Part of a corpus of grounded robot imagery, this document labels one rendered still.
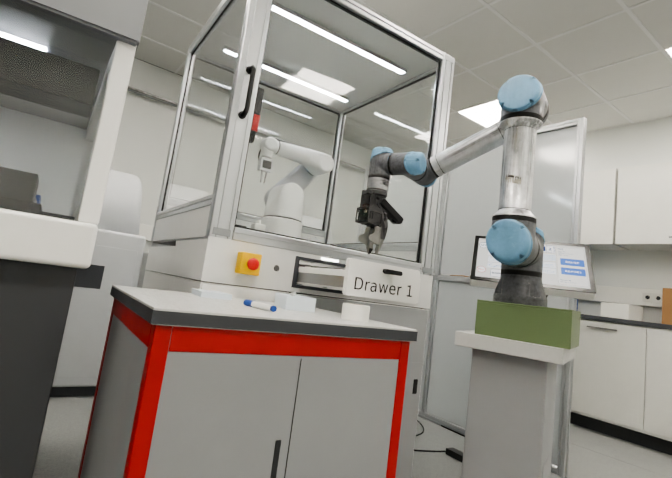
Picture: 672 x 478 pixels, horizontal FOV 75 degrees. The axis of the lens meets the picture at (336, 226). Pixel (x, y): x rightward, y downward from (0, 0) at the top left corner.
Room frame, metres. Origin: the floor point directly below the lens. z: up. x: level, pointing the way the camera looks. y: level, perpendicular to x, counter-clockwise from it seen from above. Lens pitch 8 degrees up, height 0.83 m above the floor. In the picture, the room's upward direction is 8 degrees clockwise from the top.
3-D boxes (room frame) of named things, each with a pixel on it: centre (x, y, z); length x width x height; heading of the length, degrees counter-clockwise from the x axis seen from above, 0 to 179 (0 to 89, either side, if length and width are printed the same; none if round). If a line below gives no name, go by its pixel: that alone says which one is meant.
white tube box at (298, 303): (1.27, 0.09, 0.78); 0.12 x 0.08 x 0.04; 21
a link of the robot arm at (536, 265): (1.32, -0.57, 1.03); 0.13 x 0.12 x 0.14; 145
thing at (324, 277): (1.56, -0.06, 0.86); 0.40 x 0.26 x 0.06; 33
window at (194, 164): (1.82, 0.64, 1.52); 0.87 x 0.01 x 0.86; 33
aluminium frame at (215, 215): (2.08, 0.23, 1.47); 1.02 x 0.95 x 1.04; 123
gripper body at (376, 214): (1.47, -0.12, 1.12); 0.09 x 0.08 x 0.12; 123
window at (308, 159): (1.70, -0.02, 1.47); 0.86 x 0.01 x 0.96; 123
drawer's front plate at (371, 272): (1.38, -0.17, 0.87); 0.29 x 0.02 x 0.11; 123
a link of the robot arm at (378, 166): (1.47, -0.13, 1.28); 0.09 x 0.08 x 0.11; 55
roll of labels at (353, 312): (1.13, -0.08, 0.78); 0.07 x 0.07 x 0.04
